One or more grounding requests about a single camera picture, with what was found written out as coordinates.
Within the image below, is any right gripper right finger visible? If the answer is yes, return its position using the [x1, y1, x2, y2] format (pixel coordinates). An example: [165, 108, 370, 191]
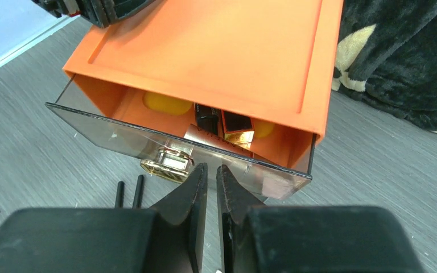
[216, 165, 424, 272]

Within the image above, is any clear drawer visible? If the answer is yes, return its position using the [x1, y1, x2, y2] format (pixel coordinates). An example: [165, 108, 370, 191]
[47, 75, 316, 200]

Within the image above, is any orange drawer organizer box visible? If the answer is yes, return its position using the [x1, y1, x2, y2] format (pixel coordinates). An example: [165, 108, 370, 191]
[64, 1, 343, 170]

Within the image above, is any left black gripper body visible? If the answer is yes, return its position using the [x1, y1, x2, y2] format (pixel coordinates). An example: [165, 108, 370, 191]
[32, 0, 154, 28]

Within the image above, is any black floral plush blanket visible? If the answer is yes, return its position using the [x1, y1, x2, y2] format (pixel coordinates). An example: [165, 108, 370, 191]
[331, 1, 437, 134]

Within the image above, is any rose gold lipstick tube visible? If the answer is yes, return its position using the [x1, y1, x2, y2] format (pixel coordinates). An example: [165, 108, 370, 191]
[184, 124, 272, 163]

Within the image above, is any black gold lipstick case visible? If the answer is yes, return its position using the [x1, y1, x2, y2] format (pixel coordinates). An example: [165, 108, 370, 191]
[221, 110, 255, 149]

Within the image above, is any black squeeze tube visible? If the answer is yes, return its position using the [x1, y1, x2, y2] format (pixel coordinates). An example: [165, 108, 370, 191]
[195, 104, 223, 137]

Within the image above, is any black round makeup brush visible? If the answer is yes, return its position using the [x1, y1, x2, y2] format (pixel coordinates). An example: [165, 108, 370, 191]
[132, 175, 145, 209]

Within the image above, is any black thin makeup brush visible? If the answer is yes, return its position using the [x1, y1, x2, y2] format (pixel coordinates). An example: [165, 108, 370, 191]
[114, 181, 125, 208]

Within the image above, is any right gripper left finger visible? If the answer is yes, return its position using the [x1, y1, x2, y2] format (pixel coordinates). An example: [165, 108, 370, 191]
[0, 163, 208, 272]

